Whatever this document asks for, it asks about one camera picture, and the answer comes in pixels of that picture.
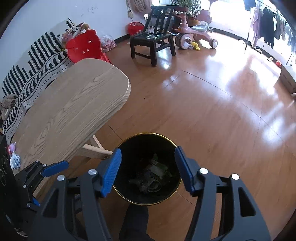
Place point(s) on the black bin with gold rim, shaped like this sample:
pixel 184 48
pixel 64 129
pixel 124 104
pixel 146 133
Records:
pixel 138 148

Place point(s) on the beige curtain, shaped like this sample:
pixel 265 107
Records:
pixel 138 4

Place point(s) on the pink and green toy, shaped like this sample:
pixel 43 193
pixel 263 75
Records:
pixel 12 147

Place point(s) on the pink ride-on tricycle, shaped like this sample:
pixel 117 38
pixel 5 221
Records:
pixel 194 31

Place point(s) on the potted plant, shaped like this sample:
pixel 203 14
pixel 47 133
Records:
pixel 190 10

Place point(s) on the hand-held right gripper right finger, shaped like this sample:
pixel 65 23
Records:
pixel 183 171

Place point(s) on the pink printed cushion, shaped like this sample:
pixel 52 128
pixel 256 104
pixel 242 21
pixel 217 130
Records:
pixel 74 31

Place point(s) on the red plastic chair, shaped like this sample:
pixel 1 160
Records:
pixel 84 45

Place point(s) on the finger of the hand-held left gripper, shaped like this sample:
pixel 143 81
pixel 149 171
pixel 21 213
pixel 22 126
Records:
pixel 34 202
pixel 55 168

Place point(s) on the black wooden chair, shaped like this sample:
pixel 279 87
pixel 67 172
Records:
pixel 150 38

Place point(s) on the person's leg in dark trousers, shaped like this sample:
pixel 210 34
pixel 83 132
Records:
pixel 134 222

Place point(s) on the small yellow floor toy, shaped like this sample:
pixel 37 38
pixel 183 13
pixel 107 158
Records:
pixel 196 46

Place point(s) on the brown plush toy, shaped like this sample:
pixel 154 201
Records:
pixel 8 104

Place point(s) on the clothes rack with hanging clothes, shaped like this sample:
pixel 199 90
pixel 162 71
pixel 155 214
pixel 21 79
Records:
pixel 268 25

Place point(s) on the cardboard box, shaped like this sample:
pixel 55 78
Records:
pixel 289 78

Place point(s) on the red bag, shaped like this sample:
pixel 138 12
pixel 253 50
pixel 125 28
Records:
pixel 136 29

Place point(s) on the black white striped sofa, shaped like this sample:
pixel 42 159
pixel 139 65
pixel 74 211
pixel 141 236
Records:
pixel 44 62

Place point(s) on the clear bag with pink contents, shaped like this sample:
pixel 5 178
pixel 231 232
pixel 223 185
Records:
pixel 108 43

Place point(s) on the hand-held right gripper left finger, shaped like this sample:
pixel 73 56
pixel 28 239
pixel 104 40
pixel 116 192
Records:
pixel 111 173

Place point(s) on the green carton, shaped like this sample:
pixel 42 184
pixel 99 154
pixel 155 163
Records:
pixel 160 168

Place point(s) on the silver wrapper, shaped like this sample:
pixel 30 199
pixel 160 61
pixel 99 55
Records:
pixel 15 161

